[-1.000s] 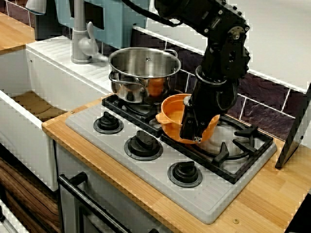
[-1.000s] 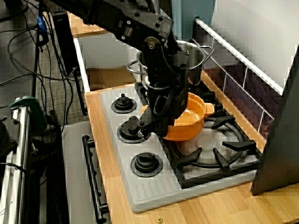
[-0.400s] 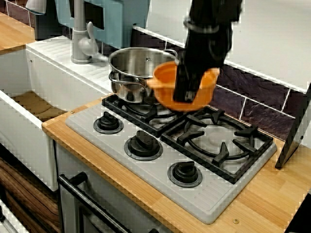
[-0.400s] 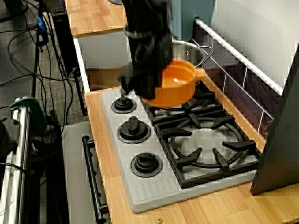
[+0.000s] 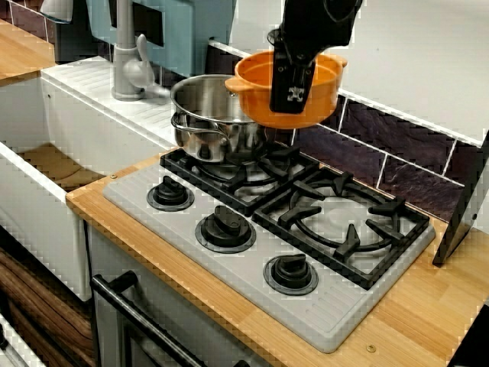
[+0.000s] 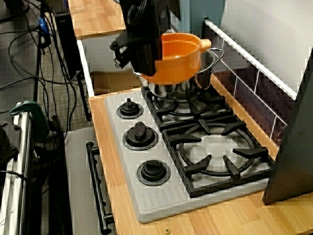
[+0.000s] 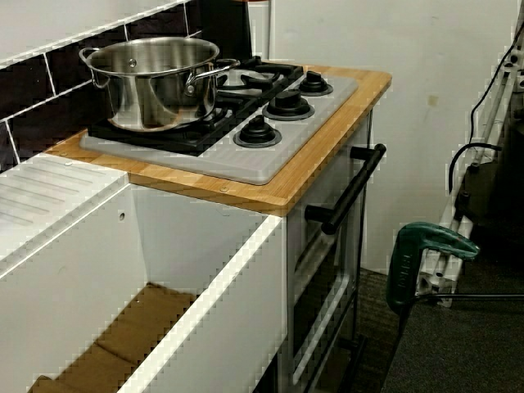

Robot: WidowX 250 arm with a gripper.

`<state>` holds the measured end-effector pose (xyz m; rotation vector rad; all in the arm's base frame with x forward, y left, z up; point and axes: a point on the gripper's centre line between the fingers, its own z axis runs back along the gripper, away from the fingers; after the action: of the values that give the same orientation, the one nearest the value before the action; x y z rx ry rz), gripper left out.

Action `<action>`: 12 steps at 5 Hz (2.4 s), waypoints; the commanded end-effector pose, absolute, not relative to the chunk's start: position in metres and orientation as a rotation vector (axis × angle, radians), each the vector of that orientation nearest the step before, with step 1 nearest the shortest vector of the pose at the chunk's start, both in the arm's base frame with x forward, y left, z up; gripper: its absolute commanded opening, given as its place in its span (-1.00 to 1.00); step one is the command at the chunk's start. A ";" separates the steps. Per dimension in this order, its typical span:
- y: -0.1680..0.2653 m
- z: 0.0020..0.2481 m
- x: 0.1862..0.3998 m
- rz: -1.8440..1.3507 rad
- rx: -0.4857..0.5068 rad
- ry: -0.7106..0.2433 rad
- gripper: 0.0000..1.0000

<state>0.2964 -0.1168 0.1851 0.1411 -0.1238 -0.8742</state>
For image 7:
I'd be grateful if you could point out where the black burner grate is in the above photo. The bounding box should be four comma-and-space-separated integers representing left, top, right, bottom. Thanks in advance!
215, 55, 306, 108
87, 92, 251, 157

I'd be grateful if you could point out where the black equipment block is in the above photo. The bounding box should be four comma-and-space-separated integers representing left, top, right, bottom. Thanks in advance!
454, 97, 524, 246

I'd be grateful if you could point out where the aluminium frame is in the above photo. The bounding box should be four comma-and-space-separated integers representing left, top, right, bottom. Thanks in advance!
415, 24, 524, 308

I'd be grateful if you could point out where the wooden stove countertop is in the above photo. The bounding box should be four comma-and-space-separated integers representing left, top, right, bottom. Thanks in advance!
43, 61, 393, 218

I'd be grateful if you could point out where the grey stove top panel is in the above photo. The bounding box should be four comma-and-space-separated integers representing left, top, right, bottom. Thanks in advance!
79, 73, 359, 185

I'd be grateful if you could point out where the white toy sink basin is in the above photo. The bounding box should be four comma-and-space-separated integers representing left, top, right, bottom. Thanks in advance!
0, 153, 287, 393

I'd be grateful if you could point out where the thin black cable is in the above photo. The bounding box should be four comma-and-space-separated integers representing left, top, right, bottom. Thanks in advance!
468, 0, 524, 145

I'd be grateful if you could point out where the green bar clamp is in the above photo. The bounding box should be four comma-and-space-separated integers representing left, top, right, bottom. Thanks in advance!
384, 220, 524, 316

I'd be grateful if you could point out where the black oven door handle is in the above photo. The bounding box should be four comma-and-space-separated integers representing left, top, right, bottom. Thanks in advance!
304, 142, 387, 237

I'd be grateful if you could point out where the black stove knob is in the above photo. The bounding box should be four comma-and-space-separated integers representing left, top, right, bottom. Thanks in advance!
233, 114, 283, 149
261, 89, 316, 122
296, 70, 333, 97

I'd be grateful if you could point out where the white toy oven cabinet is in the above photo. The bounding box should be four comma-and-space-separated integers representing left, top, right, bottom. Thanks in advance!
282, 108, 376, 393

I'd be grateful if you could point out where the stainless steel cooking pot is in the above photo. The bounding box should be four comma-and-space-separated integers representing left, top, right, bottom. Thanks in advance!
78, 36, 242, 134

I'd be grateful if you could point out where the brown cardboard sheet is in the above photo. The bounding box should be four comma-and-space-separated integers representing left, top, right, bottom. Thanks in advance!
26, 282, 197, 393

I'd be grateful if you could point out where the dark tiled backsplash panel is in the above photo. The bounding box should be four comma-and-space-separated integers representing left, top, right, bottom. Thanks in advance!
0, 0, 206, 173

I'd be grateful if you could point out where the thick black cable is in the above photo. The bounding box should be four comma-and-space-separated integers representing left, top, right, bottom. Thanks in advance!
447, 142, 504, 196

